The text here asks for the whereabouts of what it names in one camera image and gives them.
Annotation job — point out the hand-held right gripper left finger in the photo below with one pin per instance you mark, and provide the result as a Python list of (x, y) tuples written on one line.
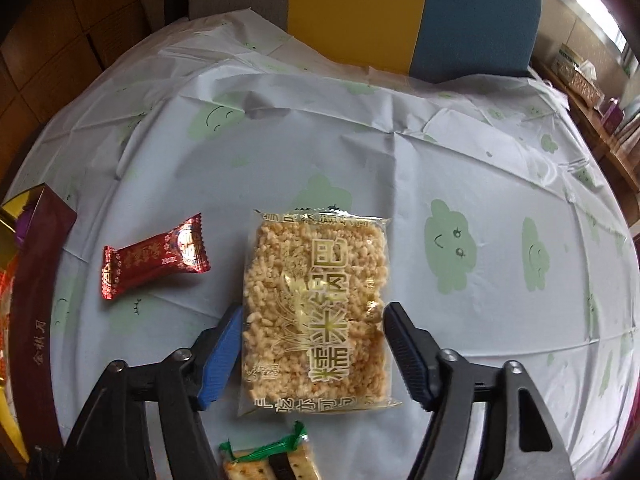
[(220, 360)]

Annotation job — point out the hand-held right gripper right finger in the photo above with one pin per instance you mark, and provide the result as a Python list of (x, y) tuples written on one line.
[(412, 360)]

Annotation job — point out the clear rice cracker packet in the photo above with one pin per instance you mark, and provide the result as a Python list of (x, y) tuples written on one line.
[(310, 285)]

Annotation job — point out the gold tin box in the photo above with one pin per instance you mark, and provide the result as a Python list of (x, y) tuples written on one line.
[(35, 310)]

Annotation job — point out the orange patterned snack bag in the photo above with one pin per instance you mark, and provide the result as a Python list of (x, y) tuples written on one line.
[(4, 280)]

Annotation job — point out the green-ended cracker packet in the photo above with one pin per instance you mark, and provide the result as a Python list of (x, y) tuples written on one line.
[(260, 465)]

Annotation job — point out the dark red candy packet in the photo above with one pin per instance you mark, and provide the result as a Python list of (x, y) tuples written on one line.
[(155, 257)]

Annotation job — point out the white tablecloth with green print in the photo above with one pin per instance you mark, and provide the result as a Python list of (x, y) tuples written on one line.
[(400, 160)]

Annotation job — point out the wooden side shelf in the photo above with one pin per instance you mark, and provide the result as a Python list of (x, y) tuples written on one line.
[(615, 160)]

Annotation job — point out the purple box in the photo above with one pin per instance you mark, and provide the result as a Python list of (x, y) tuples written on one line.
[(611, 116)]

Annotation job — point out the woven tissue box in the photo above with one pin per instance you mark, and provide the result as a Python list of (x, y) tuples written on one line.
[(580, 77)]

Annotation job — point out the grey yellow blue chair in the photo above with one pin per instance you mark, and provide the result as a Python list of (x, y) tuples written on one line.
[(350, 0)]

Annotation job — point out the window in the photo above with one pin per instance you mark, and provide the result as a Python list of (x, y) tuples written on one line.
[(600, 0)]

